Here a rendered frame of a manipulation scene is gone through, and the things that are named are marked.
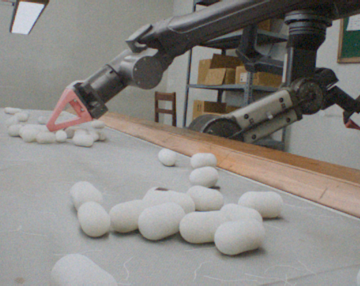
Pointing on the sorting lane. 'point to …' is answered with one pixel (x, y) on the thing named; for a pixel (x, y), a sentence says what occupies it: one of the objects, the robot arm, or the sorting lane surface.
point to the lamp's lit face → (26, 17)
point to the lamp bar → (27, 3)
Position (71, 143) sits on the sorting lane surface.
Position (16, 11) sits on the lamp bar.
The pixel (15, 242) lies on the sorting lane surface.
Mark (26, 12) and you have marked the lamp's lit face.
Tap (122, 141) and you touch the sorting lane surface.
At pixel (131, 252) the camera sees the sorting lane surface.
